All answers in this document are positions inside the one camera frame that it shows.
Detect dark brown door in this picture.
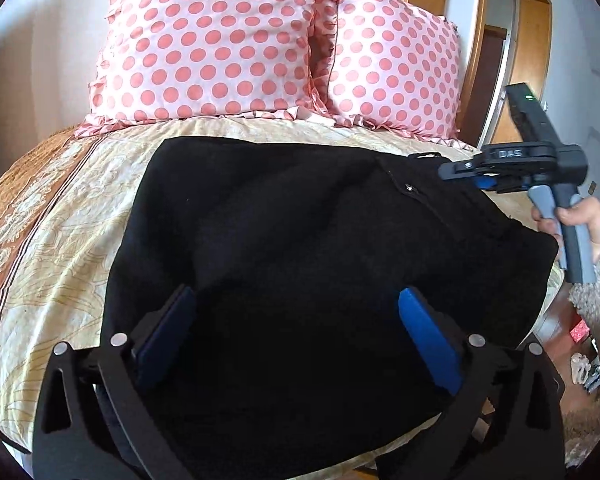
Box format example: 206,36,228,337
477,25,509,144

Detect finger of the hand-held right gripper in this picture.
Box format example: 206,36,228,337
472,175,504,195
437,158,487,182

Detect person's right hand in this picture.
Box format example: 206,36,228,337
532,197,600,262

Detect yellow patterned bedspread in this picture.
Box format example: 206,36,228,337
0,115,567,480

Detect person's beige fleece jacket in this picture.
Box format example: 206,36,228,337
560,391,600,472

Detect black pants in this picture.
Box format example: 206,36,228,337
99,135,562,480

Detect pink polka dot pillow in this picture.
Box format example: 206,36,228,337
325,0,464,142
75,0,339,139

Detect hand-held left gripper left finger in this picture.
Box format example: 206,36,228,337
32,284,201,480

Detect wooden door panel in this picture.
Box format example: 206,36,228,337
489,0,554,147

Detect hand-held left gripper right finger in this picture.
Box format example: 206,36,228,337
398,287,567,480

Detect clear plastic packaging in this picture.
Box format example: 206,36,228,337
570,352,600,395

